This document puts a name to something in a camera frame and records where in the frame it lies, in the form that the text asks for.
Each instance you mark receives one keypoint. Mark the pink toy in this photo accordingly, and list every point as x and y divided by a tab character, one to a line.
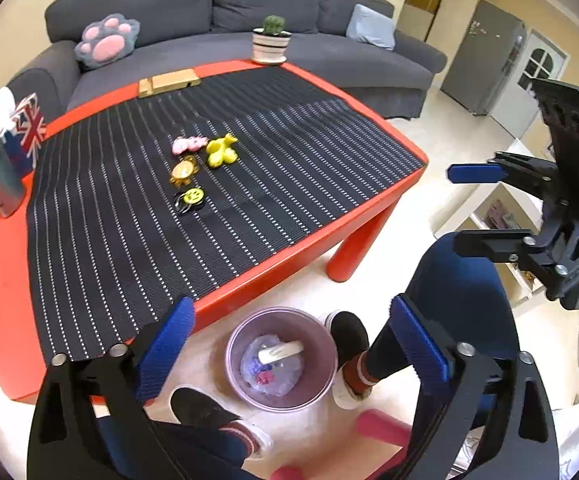
187	145

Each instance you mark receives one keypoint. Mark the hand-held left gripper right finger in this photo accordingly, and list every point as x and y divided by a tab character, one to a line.
419	347

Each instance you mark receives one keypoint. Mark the white tissue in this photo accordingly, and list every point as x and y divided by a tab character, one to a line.
1	107

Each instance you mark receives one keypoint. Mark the person's left leg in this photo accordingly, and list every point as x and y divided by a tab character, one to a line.
189	452

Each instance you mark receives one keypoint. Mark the red table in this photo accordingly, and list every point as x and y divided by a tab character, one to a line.
9	310

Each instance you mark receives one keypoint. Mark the person's right shoe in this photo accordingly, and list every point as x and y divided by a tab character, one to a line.
349	337

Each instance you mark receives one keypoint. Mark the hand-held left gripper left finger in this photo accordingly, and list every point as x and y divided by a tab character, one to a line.
167	347

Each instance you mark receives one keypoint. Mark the grey pink paw pillow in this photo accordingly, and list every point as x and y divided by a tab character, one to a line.
106	42

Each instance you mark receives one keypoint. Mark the person's shoe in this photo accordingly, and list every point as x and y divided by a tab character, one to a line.
202	407
349	337

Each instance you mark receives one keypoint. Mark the light grey cushion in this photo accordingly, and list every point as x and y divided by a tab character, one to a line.
372	27

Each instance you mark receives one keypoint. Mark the person's leg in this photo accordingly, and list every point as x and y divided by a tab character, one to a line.
189	452
464	280

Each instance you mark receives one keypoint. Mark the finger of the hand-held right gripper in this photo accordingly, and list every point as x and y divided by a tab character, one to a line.
474	172
489	240

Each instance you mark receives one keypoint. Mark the white compartment box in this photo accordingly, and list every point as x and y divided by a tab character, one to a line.
282	352

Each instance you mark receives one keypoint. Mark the purple trash bin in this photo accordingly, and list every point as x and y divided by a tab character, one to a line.
319	350

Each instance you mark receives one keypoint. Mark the yellow duck toy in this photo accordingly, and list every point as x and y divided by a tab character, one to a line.
219	152

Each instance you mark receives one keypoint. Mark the potted cactus in striped pot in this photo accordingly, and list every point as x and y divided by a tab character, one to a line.
269	45

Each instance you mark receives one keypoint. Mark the black white striped mat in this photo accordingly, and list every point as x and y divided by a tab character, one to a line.
269	160

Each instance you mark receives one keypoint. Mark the white door with window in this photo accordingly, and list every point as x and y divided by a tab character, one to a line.
534	75

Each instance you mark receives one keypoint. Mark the person's right leg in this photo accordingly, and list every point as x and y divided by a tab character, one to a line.
464	280

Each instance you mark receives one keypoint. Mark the person's left shoe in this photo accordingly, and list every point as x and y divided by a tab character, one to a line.
202	407

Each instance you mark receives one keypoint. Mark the amber turtle toy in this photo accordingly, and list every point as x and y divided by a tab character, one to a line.
184	170

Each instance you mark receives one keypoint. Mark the union jack flag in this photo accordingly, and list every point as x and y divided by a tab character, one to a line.
29	130

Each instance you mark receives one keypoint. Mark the wooden stand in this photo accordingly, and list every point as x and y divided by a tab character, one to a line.
174	80

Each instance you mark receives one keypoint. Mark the pink stool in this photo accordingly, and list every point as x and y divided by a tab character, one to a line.
379	425

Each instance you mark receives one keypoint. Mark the grey refrigerator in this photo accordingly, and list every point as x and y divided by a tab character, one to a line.
484	60

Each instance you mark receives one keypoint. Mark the dark grey sofa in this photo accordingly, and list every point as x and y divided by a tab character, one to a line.
219	45

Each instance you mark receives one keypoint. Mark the clear plastic bag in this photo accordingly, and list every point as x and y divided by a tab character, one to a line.
287	377

